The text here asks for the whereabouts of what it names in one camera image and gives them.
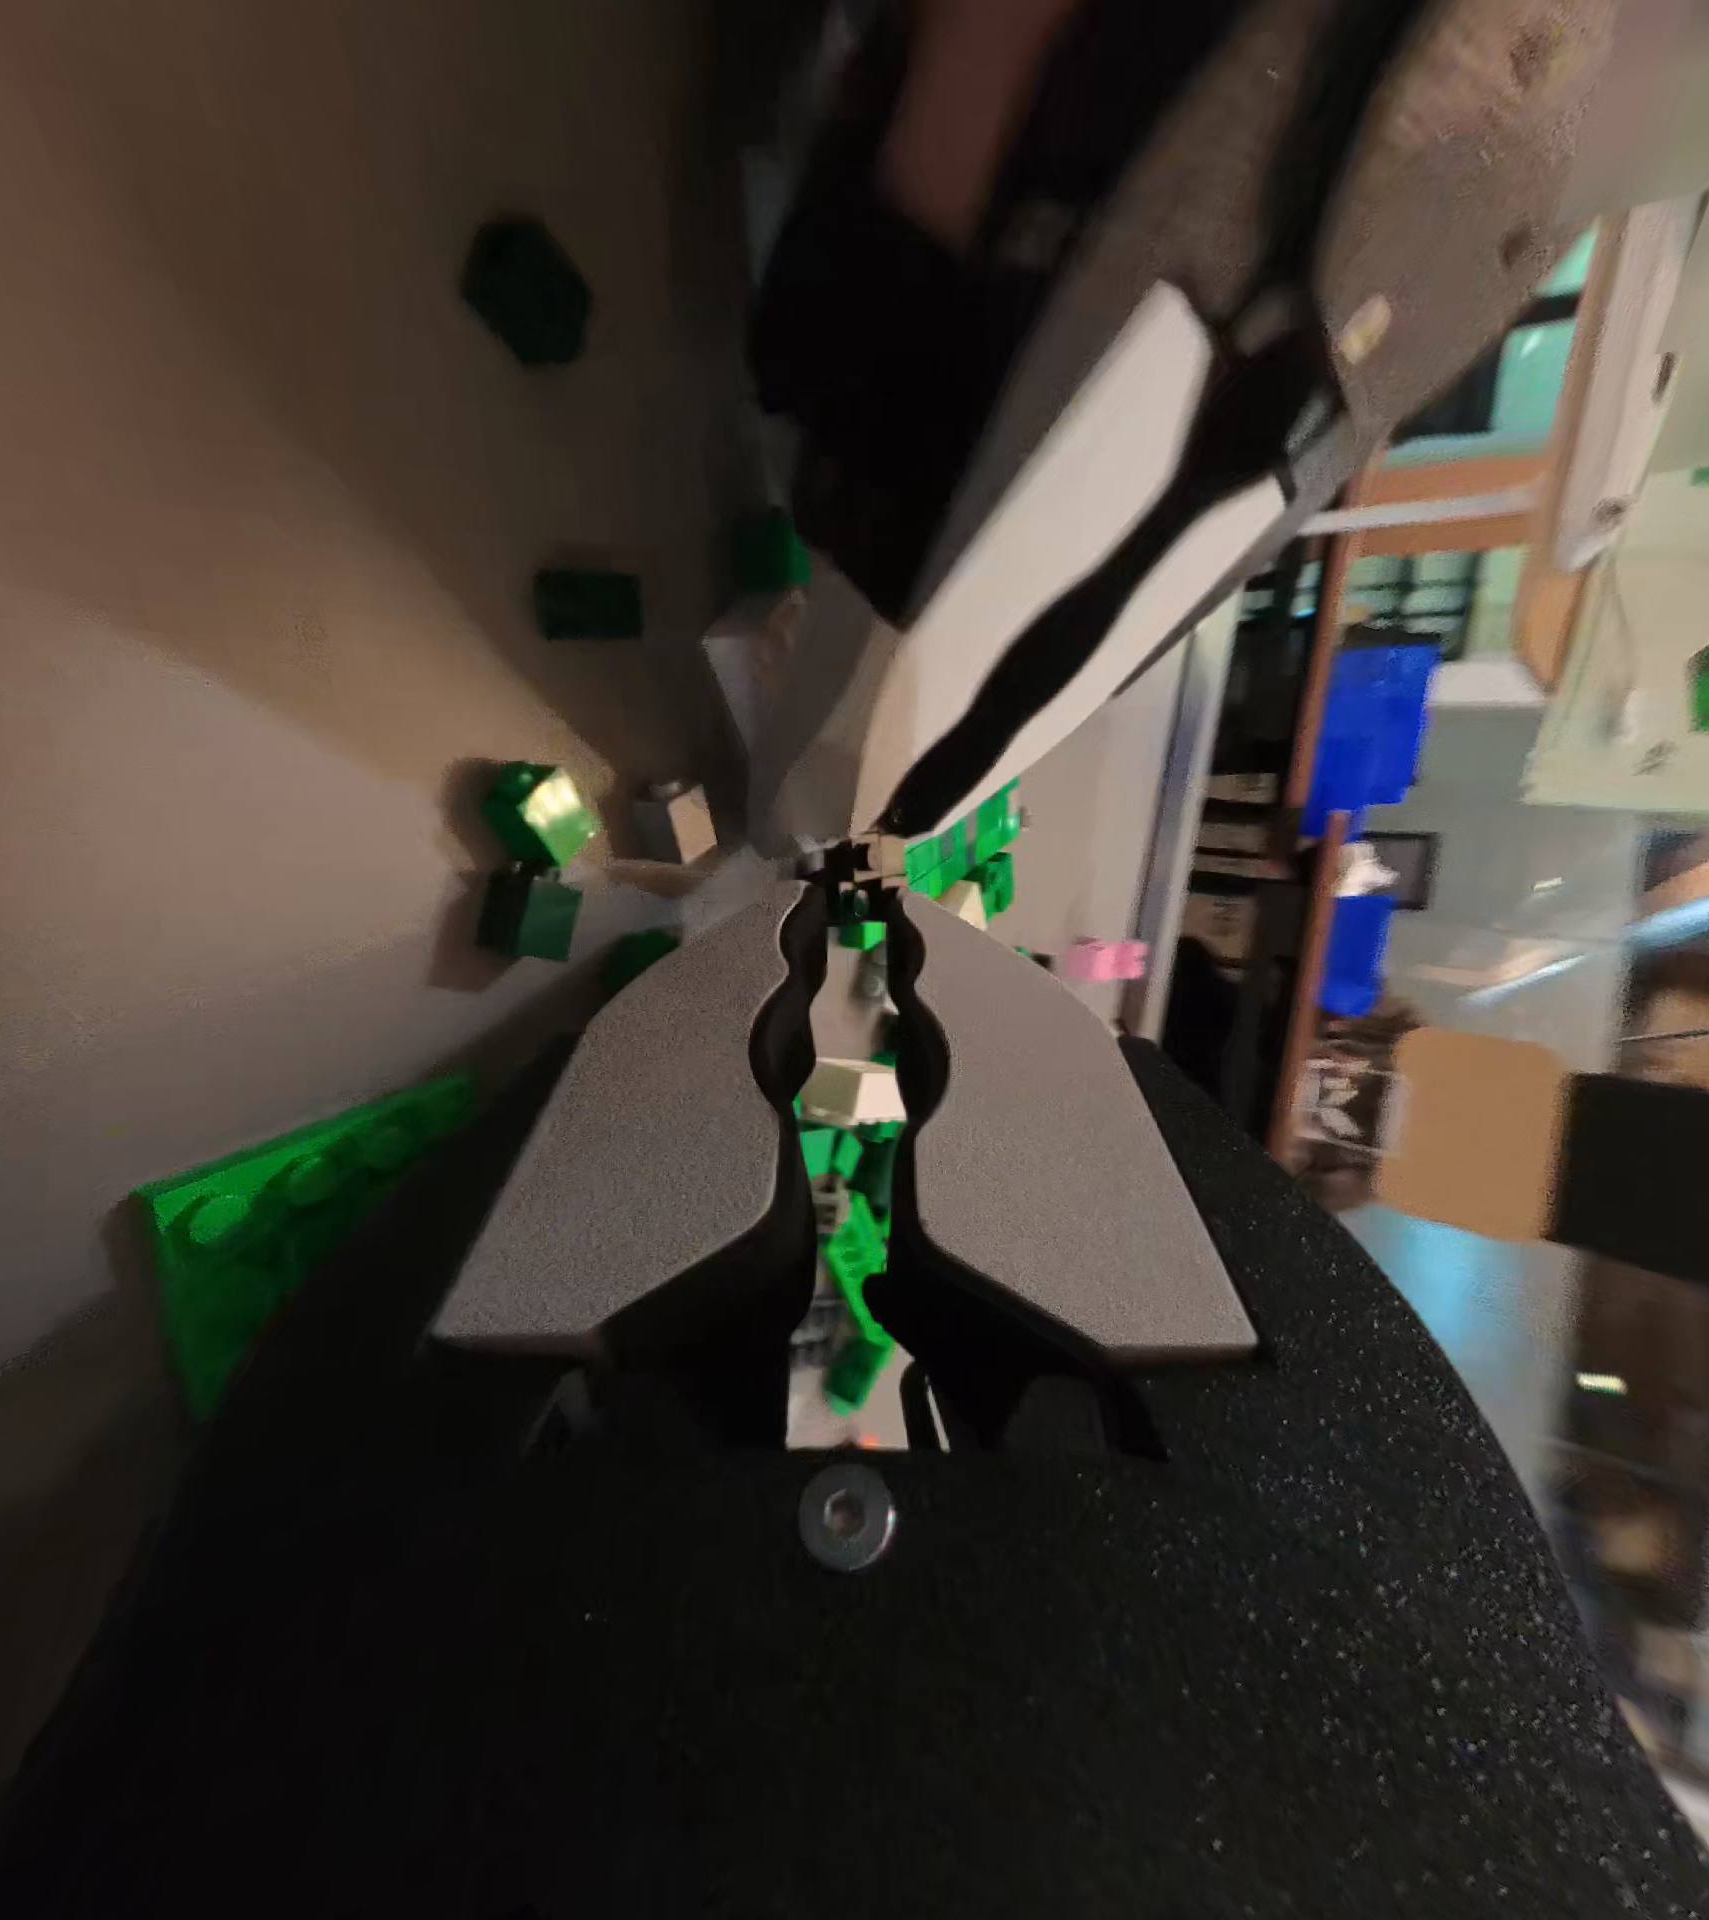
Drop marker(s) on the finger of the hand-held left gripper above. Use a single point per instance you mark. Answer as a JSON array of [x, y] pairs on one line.
[[1080, 464], [1169, 601]]

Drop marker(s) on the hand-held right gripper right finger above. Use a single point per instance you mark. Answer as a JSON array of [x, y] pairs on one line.
[[1080, 1170]]

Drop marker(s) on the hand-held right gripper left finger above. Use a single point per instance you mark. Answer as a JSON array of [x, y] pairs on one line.
[[614, 1155]]

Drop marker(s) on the dark green brick assembly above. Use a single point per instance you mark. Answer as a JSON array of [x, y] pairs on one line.
[[855, 867]]

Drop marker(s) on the grey desk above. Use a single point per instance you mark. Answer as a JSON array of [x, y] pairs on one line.
[[118, 751]]

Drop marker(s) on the pink pig figure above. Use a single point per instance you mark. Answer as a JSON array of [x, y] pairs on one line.
[[1107, 961]]

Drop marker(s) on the blue storage bin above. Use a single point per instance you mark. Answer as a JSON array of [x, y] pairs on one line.
[[1371, 721], [1357, 952]]

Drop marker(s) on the white studded brick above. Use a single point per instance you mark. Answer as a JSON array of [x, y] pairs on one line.
[[752, 661], [855, 1089]]

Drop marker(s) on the dull green brick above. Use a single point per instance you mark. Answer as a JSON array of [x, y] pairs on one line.
[[530, 915]]

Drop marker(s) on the green mosaic brick plate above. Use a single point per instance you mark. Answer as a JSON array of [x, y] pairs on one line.
[[967, 849]]

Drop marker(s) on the green wedge plate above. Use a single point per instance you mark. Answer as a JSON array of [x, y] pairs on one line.
[[298, 1214]]

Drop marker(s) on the dark green brick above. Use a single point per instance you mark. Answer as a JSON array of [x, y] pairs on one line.
[[586, 603], [525, 292]]

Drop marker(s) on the wooden table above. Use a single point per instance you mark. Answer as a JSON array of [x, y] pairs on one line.
[[1320, 901]]

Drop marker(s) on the grey small brick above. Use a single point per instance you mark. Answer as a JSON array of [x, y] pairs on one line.
[[674, 823]]

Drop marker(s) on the light green brick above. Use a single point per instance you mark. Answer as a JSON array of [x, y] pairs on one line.
[[543, 810]]

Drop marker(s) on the instruction booklet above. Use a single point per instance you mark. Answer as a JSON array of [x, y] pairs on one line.
[[1694, 631]]

